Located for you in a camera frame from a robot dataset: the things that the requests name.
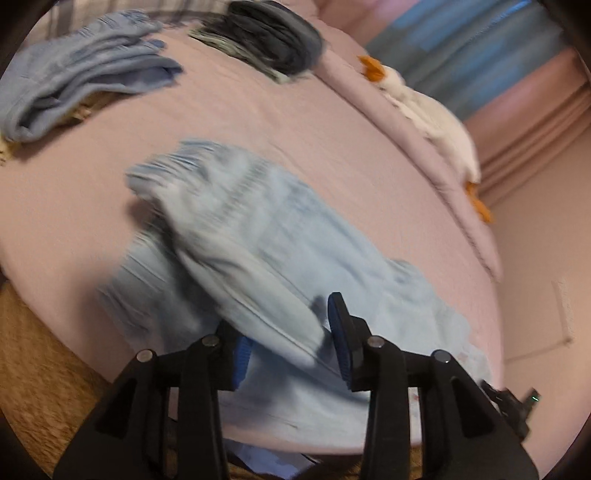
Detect light blue strawberry pants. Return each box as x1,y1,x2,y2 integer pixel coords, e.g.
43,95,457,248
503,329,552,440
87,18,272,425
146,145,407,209
100,140,491,441

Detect pink bed sheet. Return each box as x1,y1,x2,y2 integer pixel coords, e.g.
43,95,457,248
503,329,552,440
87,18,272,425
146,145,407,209
0,18,507,458

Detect pink curtain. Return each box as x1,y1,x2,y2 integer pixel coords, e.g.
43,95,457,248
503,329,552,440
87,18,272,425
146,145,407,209
317,1,590,203

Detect white goose plush toy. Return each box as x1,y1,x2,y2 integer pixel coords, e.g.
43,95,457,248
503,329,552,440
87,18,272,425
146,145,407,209
359,55,493,224

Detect blue curtain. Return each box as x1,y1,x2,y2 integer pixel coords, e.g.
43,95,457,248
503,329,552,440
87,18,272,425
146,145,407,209
367,1,568,120

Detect blue folded cloth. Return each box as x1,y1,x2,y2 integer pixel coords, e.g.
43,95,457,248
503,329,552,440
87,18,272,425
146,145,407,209
1,10,182,143

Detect pink quilted duvet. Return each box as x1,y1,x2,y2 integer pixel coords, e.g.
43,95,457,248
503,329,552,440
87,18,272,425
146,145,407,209
283,1,503,282

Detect light green folded garment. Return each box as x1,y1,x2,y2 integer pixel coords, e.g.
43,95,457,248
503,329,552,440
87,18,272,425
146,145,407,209
187,28,311,84

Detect plaid pillow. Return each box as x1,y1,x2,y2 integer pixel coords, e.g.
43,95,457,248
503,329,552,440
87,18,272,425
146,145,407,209
27,0,242,43

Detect dark blue folded jeans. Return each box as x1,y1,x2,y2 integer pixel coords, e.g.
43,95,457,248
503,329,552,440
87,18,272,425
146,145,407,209
197,1,325,75

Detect white wall socket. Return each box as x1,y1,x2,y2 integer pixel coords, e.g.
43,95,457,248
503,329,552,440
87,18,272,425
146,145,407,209
553,278,575,345

